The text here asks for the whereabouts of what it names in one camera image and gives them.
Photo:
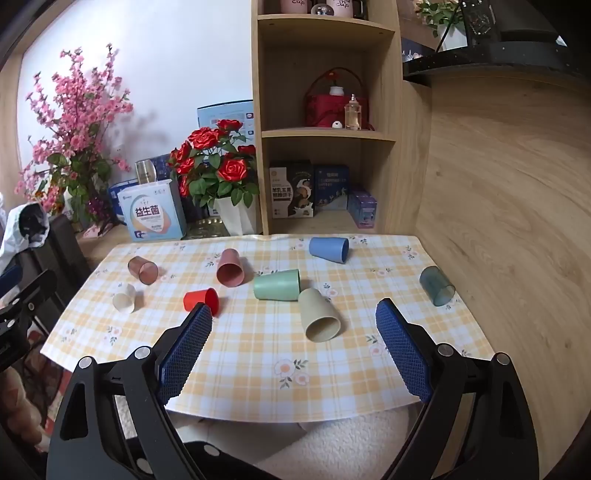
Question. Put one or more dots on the pink mug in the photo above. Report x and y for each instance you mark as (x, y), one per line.
(340, 6)
(294, 5)

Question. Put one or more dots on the small cream cup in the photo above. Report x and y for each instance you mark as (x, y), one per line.
(124, 299)

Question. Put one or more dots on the black chair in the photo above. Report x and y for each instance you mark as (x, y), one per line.
(62, 258)

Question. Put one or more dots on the red gift basket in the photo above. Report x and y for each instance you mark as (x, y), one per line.
(334, 110)

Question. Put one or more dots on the red cup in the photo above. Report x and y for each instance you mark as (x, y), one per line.
(201, 302)

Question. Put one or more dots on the dark snack box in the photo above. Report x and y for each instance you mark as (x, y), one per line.
(291, 189)

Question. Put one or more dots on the white and blue carton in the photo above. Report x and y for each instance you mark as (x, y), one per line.
(150, 213)

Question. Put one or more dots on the brown transparent cup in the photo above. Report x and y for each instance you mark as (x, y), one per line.
(142, 270)

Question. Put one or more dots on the small purple box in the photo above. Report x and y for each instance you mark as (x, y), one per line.
(362, 210)

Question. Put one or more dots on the dark blue box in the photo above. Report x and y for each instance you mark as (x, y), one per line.
(162, 167)

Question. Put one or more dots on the white and black cloth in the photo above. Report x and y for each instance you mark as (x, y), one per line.
(21, 226)

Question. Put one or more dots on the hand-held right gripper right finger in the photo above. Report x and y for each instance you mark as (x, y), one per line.
(404, 355)

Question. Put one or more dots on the dark teal transparent cup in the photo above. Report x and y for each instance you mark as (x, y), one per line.
(437, 286)

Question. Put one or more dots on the white and blue flat box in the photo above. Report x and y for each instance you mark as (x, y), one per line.
(224, 117)

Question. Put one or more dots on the blue starry box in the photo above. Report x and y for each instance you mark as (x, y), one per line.
(331, 187)

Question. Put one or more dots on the glass perfume bottle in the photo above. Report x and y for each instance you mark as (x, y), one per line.
(353, 113)

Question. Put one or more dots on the green potted plant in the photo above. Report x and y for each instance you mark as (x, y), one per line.
(436, 14)

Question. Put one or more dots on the white faceted vase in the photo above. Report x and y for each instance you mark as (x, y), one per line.
(236, 216)

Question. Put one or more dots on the beige cup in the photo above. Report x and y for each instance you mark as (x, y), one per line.
(318, 316)

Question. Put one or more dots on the steel tumbler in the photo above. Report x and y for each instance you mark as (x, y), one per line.
(145, 172)

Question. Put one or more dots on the brown patterned cloth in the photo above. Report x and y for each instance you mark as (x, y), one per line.
(18, 406)

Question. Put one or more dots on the wooden shelf unit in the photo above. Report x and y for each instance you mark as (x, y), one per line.
(392, 152)

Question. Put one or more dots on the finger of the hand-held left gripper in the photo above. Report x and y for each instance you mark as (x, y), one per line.
(27, 290)

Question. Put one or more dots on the green cup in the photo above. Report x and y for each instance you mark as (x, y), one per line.
(276, 285)

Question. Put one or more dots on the pink cup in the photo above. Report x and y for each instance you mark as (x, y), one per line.
(230, 267)

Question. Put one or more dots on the pink blossom plant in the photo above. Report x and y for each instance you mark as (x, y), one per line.
(76, 134)

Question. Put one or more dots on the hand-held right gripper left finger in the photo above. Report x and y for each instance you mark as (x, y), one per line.
(184, 355)

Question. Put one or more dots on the blue cup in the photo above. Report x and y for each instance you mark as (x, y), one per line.
(328, 249)

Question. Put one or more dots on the yellow checkered floral tablecloth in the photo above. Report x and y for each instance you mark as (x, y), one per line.
(258, 360)

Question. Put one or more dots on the red rose bouquet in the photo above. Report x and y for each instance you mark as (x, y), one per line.
(214, 161)

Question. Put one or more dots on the glass snow globe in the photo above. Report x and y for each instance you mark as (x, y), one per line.
(318, 8)

